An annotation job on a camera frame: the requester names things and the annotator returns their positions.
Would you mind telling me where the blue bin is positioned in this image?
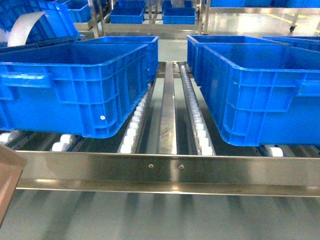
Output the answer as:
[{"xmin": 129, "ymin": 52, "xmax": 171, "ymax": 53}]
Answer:
[
  {"xmin": 201, "ymin": 44, "xmax": 320, "ymax": 147},
  {"xmin": 0, "ymin": 43, "xmax": 148, "ymax": 139},
  {"xmin": 186, "ymin": 34, "xmax": 288, "ymax": 87}
]

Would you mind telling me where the blue bin right front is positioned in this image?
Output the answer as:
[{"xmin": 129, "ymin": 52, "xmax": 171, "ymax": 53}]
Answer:
[{"xmin": 201, "ymin": 44, "xmax": 320, "ymax": 147}]

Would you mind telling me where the blue bin right rear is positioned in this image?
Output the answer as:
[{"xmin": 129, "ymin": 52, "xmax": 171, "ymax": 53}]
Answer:
[{"xmin": 186, "ymin": 34, "xmax": 288, "ymax": 87}]

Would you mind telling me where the steel shelf rack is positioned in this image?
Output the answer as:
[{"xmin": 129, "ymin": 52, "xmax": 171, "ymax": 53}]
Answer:
[{"xmin": 0, "ymin": 0, "xmax": 320, "ymax": 198}]

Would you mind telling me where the beige plastic scoop tray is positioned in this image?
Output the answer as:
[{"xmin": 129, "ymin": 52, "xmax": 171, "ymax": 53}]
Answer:
[{"xmin": 0, "ymin": 144, "xmax": 27, "ymax": 226}]

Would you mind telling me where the blue bin left front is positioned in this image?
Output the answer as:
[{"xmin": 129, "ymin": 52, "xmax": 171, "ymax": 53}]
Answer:
[{"xmin": 0, "ymin": 43, "xmax": 148, "ymax": 139}]

